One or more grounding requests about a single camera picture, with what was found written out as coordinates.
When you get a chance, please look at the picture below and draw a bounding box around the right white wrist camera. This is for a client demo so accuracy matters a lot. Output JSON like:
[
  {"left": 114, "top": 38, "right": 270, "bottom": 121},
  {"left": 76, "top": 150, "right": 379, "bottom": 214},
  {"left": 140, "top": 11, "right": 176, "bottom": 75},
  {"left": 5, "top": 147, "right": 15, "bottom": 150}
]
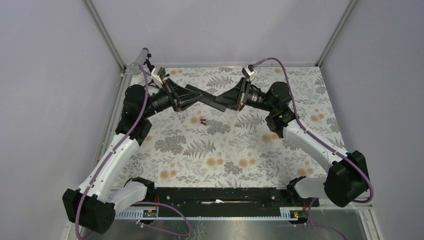
[{"left": 241, "top": 64, "right": 257, "bottom": 81}]

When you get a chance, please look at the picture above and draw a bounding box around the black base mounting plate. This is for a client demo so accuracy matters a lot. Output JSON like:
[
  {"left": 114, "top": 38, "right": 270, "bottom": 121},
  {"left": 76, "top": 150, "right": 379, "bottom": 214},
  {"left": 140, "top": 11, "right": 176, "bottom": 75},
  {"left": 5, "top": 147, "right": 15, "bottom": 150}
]
[{"left": 139, "top": 187, "right": 320, "bottom": 214}]

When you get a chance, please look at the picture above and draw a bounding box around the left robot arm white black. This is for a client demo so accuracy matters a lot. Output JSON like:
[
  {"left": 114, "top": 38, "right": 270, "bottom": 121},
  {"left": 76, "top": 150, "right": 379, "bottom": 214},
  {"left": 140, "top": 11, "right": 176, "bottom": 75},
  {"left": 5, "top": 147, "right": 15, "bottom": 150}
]
[{"left": 62, "top": 79, "right": 202, "bottom": 234}]

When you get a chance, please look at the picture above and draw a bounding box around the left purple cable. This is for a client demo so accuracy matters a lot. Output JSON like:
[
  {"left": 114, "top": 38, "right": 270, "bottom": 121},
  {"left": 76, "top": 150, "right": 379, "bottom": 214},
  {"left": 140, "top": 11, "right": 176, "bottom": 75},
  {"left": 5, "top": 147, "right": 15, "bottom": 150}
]
[{"left": 74, "top": 63, "right": 150, "bottom": 240}]

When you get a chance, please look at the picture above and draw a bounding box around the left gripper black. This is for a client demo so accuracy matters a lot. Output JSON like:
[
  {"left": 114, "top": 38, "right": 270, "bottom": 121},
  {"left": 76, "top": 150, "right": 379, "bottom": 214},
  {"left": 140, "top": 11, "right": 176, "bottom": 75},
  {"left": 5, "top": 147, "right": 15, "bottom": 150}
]
[{"left": 141, "top": 77, "right": 202, "bottom": 118}]

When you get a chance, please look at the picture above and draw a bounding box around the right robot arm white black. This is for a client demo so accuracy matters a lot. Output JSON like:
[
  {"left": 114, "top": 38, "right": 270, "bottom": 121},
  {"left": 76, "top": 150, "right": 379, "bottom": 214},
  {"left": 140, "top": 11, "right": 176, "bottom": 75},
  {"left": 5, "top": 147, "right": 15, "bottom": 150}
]
[{"left": 212, "top": 77, "right": 374, "bottom": 208}]

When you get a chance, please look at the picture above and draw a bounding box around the black remote control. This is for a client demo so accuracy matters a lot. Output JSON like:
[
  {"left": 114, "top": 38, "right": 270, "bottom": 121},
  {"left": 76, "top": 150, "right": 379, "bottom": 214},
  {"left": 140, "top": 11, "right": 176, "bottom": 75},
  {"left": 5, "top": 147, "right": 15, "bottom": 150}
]
[{"left": 185, "top": 84, "right": 227, "bottom": 112}]

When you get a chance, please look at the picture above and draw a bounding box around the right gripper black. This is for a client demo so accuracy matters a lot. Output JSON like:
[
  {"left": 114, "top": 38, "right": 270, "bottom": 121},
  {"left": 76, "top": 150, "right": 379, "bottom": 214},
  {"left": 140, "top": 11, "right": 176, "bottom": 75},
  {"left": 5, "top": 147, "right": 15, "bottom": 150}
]
[{"left": 214, "top": 77, "right": 276, "bottom": 113}]

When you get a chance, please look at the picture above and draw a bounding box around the grey cylinder tube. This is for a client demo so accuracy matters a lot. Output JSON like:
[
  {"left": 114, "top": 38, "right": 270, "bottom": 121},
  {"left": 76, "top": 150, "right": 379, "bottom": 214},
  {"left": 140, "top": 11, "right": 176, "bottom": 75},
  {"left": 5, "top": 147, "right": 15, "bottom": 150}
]
[{"left": 129, "top": 47, "right": 149, "bottom": 76}]

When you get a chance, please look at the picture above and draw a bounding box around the small black tripod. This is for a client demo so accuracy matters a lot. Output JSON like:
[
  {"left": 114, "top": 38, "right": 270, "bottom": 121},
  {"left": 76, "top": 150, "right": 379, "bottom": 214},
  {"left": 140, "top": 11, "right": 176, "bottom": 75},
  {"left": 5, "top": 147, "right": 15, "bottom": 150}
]
[{"left": 143, "top": 53, "right": 159, "bottom": 89}]

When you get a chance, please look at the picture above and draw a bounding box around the slotted aluminium cable rail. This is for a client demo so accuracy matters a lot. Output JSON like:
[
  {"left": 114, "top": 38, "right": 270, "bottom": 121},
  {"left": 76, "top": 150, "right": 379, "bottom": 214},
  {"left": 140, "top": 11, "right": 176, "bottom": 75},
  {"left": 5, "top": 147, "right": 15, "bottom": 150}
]
[{"left": 115, "top": 205, "right": 308, "bottom": 221}]

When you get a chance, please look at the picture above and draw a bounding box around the floral patterned table mat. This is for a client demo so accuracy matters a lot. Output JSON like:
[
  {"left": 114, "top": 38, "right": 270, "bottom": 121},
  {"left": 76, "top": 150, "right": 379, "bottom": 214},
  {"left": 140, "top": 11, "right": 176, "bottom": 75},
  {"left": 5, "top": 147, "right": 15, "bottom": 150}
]
[{"left": 113, "top": 63, "right": 345, "bottom": 188}]

